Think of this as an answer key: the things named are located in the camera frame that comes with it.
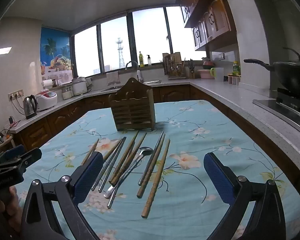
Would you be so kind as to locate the yellow cooking oil bottle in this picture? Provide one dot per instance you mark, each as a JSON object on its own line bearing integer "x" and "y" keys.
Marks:
{"x": 236, "y": 68}

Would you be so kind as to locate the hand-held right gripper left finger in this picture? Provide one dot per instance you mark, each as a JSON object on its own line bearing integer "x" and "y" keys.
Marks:
{"x": 90, "y": 173}

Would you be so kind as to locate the small wall socket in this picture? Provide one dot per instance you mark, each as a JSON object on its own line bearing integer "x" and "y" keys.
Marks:
{"x": 222, "y": 56}

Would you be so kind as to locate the hanging dish towel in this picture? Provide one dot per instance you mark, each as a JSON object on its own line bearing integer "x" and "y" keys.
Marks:
{"x": 113, "y": 78}

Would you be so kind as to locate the paper towel roll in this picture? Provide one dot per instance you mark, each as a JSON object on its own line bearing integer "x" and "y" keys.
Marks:
{"x": 47, "y": 82}

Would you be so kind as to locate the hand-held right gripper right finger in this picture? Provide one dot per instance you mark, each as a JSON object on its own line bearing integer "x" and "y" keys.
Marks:
{"x": 216, "y": 176}

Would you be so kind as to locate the black wok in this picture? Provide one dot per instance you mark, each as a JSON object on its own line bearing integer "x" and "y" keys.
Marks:
{"x": 290, "y": 75}

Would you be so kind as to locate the wall power socket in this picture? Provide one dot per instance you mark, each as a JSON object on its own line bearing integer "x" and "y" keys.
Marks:
{"x": 16, "y": 95}

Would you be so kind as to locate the lattice tower outside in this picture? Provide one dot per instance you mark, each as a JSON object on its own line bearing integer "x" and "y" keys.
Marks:
{"x": 119, "y": 52}

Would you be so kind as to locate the person's left hand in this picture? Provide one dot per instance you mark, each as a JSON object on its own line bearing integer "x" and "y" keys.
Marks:
{"x": 7, "y": 211}

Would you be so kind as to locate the knife block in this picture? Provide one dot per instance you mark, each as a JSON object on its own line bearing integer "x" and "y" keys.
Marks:
{"x": 191, "y": 70}

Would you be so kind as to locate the wooden wall cabinets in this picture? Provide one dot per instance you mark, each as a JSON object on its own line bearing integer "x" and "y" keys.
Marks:
{"x": 215, "y": 17}

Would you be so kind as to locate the steel electric kettle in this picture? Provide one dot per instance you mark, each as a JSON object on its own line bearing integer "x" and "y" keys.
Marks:
{"x": 30, "y": 106}

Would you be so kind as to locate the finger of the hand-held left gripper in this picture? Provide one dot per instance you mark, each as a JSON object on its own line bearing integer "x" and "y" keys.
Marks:
{"x": 13, "y": 152}
{"x": 31, "y": 155}

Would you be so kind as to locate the wooden base cabinets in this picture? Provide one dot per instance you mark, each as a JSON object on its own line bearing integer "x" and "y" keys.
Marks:
{"x": 65, "y": 112}

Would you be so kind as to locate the dish rack with cutting boards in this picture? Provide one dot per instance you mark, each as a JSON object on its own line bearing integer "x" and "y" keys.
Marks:
{"x": 173, "y": 66}

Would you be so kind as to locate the white bottle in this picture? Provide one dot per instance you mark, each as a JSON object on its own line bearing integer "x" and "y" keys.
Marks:
{"x": 139, "y": 75}

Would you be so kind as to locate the wooden utensil holder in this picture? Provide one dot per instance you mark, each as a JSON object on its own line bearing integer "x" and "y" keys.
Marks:
{"x": 131, "y": 110}

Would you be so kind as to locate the large kitchen window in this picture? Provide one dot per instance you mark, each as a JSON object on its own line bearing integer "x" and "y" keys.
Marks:
{"x": 112, "y": 45}

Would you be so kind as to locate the pink lidded pot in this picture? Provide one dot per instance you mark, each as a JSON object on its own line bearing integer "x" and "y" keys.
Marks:
{"x": 208, "y": 63}

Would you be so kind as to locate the pink plastic basin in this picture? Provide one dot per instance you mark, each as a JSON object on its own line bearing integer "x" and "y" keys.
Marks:
{"x": 206, "y": 74}

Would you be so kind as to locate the white electric cooker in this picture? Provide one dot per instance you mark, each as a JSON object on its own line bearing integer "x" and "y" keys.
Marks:
{"x": 78, "y": 86}

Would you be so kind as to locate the floral turquoise tablecloth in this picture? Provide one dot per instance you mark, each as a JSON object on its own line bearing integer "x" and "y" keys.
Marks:
{"x": 202, "y": 120}

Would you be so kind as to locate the small white appliance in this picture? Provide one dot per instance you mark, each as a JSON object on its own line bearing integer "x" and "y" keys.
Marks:
{"x": 67, "y": 93}

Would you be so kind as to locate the red and white rice cooker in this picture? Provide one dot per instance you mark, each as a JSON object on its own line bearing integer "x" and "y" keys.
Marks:
{"x": 47, "y": 100}

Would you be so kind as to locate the yellow detergent bottle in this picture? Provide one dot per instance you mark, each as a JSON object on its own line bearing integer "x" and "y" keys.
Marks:
{"x": 141, "y": 60}

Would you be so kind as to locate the steel sink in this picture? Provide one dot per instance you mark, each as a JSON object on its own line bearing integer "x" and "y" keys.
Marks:
{"x": 152, "y": 82}

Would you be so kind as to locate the curved steel faucet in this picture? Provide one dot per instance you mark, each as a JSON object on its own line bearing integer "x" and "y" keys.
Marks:
{"x": 131, "y": 65}

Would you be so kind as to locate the beach and fruit wall poster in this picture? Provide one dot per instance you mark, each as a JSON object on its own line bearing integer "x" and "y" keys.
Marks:
{"x": 56, "y": 55}

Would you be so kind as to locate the spice container set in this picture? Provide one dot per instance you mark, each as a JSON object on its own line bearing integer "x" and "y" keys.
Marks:
{"x": 233, "y": 80}

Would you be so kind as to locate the metal spoon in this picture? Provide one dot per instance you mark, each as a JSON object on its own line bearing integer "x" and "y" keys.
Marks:
{"x": 146, "y": 150}

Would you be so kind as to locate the pump soap dispenser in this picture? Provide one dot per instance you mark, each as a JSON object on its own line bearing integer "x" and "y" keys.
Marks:
{"x": 149, "y": 61}

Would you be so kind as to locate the gas stove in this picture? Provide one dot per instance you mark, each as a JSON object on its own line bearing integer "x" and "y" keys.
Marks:
{"x": 287, "y": 103}

